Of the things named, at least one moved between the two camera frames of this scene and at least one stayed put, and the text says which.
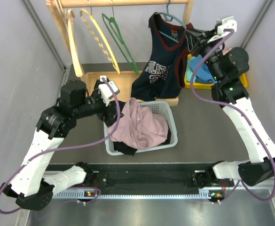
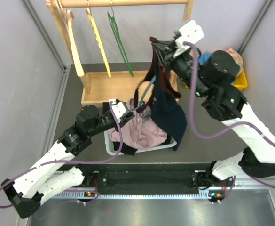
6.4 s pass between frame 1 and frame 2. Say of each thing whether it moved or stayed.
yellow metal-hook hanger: moved
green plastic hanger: moved
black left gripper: moved
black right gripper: moved
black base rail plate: stayed
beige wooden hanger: stayed
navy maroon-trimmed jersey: moved
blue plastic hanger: moved
